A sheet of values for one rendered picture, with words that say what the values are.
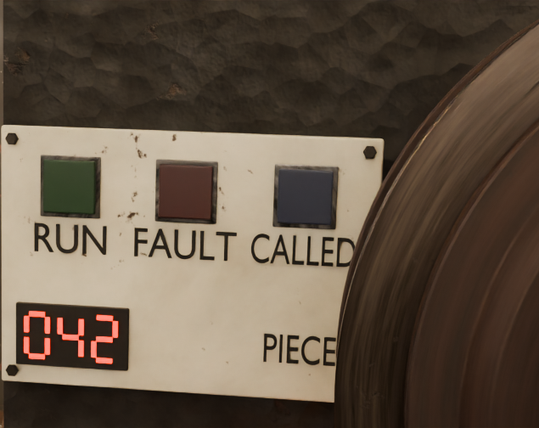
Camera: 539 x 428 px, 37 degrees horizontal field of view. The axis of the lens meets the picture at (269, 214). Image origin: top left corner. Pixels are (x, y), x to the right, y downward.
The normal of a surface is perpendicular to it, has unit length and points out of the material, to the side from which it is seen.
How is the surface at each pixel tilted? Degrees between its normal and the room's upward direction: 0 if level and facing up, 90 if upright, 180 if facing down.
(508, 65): 90
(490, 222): 90
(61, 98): 90
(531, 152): 90
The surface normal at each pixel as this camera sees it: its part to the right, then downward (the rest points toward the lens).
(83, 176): -0.10, 0.11
